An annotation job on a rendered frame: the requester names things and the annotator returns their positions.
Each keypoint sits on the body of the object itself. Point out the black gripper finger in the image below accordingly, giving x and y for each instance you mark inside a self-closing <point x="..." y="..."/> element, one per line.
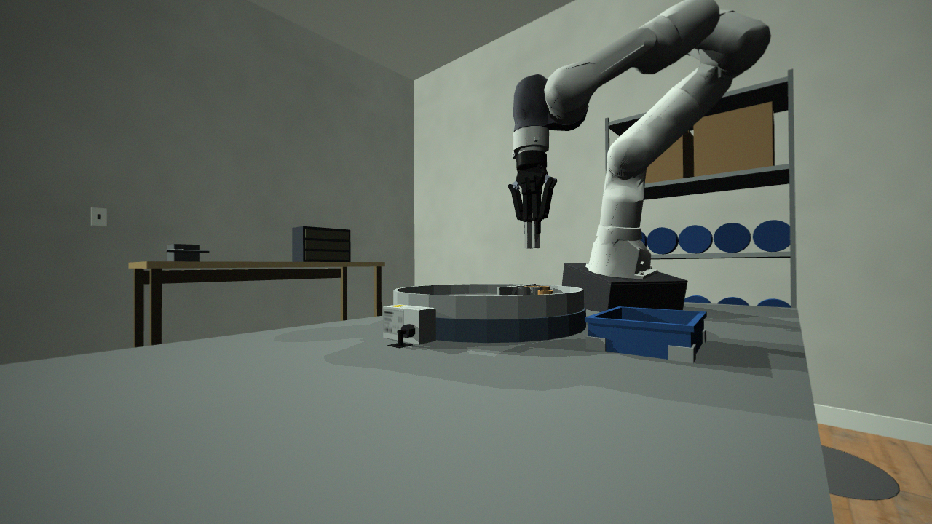
<point x="540" y="210"/>
<point x="523" y="209"/>

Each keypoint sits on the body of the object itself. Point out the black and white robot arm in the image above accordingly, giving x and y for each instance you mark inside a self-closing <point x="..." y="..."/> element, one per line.
<point x="725" y="51"/>

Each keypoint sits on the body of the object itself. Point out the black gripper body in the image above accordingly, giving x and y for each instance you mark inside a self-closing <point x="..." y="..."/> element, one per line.
<point x="531" y="163"/>

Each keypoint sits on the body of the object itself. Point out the blue crate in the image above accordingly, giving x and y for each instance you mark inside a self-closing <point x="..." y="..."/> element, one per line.
<point x="659" y="333"/>

